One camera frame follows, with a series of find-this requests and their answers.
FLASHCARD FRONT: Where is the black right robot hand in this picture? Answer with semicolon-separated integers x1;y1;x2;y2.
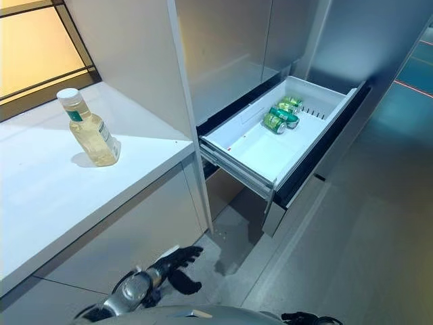
281;311;321;325

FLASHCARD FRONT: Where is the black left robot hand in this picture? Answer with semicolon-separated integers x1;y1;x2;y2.
156;246;204;296

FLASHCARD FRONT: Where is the white fridge drawer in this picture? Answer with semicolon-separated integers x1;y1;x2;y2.
198;75;359;204

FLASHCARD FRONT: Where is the stainless steel fridge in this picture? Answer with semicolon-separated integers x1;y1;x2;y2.
176;0;433;238

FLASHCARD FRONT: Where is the grey robot torso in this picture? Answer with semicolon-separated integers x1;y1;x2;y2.
72;304;288;325

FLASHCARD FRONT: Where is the white counter cabinet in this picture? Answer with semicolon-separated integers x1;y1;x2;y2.
0;81;212;325

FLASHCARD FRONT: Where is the clear bottle of yellow drink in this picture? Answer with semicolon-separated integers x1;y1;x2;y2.
56;88;122;167

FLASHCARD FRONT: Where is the green drink can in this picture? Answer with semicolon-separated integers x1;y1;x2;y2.
277;95;304;114
269;106;300;130
263;112;288;135

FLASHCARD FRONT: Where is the black framed window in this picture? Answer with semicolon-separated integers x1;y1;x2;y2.
0;0;102;102

